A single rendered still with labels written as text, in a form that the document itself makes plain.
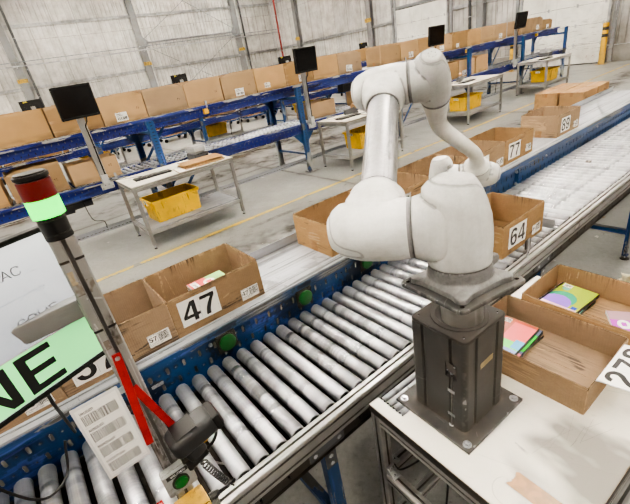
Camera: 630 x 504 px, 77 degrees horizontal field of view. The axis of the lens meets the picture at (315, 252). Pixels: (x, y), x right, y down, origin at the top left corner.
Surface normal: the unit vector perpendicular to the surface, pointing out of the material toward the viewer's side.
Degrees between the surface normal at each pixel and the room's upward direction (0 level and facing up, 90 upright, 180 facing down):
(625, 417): 0
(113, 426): 90
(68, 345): 86
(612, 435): 0
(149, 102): 90
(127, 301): 90
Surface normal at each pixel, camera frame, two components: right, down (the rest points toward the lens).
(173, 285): 0.62, 0.24
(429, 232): -0.35, 0.28
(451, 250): -0.44, 0.46
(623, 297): -0.80, 0.36
